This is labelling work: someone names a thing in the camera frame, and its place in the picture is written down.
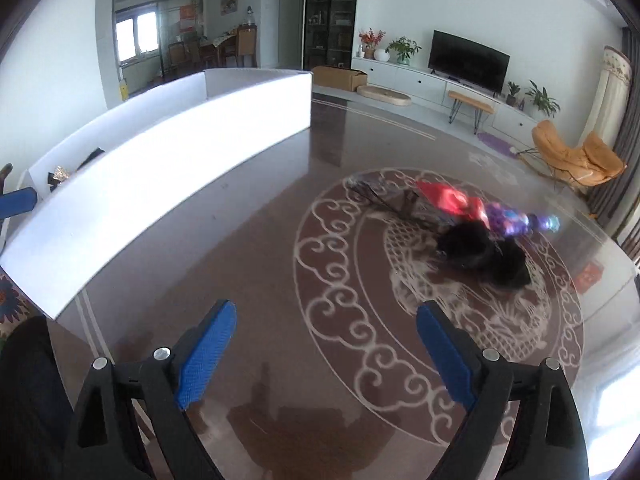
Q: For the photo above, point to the red flower bouquet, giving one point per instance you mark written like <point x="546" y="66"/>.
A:
<point x="371" y="39"/>

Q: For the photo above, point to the black fuzzy scrunchie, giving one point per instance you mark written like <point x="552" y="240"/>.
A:
<point x="462" y="247"/>

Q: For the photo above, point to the purple round floor mat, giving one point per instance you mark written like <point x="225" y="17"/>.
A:
<point x="497" y="142"/>

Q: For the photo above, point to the orange lounge chair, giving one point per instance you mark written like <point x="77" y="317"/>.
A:
<point x="570" y="155"/>

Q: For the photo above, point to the purple plastic toy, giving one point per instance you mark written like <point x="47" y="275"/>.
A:
<point x="515" y="220"/>

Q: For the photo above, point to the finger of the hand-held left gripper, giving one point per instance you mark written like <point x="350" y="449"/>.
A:
<point x="17" y="203"/>

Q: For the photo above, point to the red snack packet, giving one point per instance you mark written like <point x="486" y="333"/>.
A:
<point x="450" y="202"/>

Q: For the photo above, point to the brown cardboard box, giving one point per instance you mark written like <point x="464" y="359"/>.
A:
<point x="337" y="77"/>

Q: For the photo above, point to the dark thin hair accessory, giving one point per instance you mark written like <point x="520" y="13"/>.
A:
<point x="385" y="202"/>

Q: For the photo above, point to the black flat television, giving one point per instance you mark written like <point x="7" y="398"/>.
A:
<point x="470" y="62"/>

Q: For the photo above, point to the grey curtain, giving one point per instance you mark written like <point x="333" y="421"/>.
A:
<point x="627" y="185"/>

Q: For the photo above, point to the brown patterned glass desktop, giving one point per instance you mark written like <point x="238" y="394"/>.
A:
<point x="280" y="340"/>

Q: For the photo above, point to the large water bottle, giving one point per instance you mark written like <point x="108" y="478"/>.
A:
<point x="249" y="17"/>

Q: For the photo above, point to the dark glass display cabinet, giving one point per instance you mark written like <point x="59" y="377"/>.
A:
<point x="330" y="15"/>

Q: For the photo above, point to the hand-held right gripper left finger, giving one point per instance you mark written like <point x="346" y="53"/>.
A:
<point x="205" y="355"/>

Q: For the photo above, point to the red door poster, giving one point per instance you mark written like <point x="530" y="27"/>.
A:
<point x="188" y="19"/>

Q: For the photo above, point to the wooden dining set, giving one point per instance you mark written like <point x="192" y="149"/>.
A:
<point x="215" y="50"/>

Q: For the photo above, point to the leafy plant in white pot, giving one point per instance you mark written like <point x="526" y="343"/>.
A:
<point x="542" y="100"/>

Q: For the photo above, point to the round white vase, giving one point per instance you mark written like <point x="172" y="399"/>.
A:
<point x="381" y="55"/>

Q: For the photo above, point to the person's dark trouser leg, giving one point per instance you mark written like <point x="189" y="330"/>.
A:
<point x="27" y="400"/>

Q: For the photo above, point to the wooden bench with metal legs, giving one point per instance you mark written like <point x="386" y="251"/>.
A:
<point x="470" y="101"/>

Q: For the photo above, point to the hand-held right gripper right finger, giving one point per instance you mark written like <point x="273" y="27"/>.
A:
<point x="447" y="355"/>

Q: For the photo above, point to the beige oval cat scratcher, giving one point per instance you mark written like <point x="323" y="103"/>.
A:
<point x="385" y="96"/>

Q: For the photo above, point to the bushy green potted plant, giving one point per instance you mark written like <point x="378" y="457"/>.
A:
<point x="402" y="49"/>

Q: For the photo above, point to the white television cabinet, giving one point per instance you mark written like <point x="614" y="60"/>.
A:
<point x="415" y="80"/>

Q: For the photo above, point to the floral patterned cloth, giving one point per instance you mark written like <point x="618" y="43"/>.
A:
<point x="9" y="305"/>

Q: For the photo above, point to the small dark potted plant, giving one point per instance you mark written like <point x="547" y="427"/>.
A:
<point x="513" y="92"/>

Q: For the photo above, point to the white cardboard box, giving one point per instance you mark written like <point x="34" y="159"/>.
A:
<point x="175" y="170"/>

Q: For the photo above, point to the covered standing air conditioner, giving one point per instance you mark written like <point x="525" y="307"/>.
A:
<point x="607" y="100"/>

